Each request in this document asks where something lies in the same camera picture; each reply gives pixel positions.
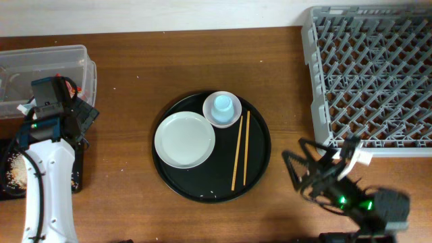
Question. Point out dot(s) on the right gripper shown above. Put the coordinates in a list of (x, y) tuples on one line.
[(296, 183)]

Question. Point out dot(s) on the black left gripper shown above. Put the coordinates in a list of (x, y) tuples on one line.
[(87, 113)]

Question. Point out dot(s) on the red snack wrapper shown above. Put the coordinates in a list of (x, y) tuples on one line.
[(73, 88)]

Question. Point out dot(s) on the rice and shell leftovers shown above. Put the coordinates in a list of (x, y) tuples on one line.
[(16, 172)]

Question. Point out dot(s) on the light blue cup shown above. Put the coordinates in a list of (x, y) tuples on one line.
[(222, 109)]

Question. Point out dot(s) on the white small bowl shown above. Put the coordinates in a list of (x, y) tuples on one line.
[(208, 103)]

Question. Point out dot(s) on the white dinner plate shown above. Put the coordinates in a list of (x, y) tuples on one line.
[(184, 140)]

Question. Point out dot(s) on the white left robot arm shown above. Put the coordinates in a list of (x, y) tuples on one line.
[(49, 164)]

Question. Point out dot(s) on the clear plastic waste bin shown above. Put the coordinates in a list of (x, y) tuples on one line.
[(20, 67)]

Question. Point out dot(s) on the black rectangular waste tray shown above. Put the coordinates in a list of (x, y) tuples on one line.
[(76, 176)]

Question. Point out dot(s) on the grey dishwasher rack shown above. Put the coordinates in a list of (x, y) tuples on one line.
[(370, 69)]

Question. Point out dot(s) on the round black serving tray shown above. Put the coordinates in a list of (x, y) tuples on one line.
[(210, 182)]

